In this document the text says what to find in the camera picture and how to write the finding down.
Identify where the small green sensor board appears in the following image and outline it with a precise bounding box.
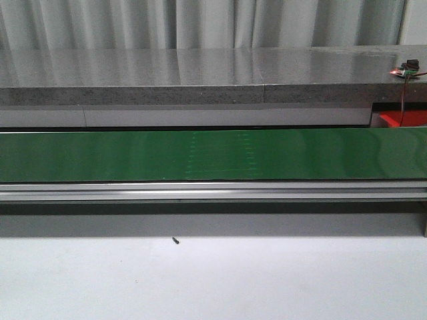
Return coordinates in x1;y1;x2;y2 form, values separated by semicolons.
389;59;421;78

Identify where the red plastic bin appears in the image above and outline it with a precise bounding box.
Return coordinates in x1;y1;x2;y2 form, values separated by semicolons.
380;110;427;127

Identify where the grey pleated curtain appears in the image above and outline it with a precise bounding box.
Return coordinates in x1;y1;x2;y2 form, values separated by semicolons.
1;1;407;50

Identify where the aluminium conveyor frame rail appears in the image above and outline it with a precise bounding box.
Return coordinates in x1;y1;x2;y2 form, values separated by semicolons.
1;180;426;202

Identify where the green conveyor belt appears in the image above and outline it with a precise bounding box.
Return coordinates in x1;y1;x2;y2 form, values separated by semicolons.
1;127;426;183

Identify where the grey stone slab bench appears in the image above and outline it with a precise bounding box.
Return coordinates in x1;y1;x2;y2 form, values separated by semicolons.
1;45;426;106

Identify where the white rear conveyor panel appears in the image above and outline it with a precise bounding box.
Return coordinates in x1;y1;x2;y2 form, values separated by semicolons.
1;107;371;127

